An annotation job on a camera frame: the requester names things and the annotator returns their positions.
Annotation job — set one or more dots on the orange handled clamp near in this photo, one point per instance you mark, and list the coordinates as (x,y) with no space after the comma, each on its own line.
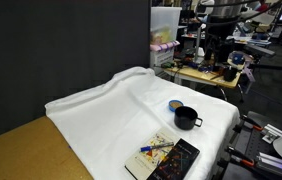
(238,158)

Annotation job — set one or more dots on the clear plastic storage bin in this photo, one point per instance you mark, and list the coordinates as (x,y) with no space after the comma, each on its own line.
(163,33)

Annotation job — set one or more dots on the orange handled clamp far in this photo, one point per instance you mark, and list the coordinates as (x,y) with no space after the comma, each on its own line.
(252,122)

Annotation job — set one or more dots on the small aluminium bracket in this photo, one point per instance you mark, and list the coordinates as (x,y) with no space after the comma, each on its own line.
(270,133)

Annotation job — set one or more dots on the white tablecloth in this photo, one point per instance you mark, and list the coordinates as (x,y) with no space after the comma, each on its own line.
(106,124)

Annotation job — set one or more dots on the grey pen with blue cap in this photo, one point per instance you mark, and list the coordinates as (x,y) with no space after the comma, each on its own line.
(148,148)

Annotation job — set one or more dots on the orange handled clamp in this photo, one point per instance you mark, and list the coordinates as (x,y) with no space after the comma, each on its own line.
(238,158)
(252,122)

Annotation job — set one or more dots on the dark grey curtain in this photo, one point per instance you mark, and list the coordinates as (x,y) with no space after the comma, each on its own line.
(53,48)

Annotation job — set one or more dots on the black cup with handle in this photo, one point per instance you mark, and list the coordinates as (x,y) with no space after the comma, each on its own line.
(186,118)

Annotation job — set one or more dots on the blue bowl of cereal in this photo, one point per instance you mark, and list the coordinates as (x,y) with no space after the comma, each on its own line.
(174,104)

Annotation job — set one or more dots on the black perforated mounting board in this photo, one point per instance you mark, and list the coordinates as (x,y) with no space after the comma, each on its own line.
(251,144)

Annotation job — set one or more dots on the aluminium extrusion rail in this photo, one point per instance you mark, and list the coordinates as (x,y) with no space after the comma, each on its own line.
(269,163)

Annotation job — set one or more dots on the cluttered wooden desk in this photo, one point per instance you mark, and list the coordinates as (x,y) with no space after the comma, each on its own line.
(207,78)

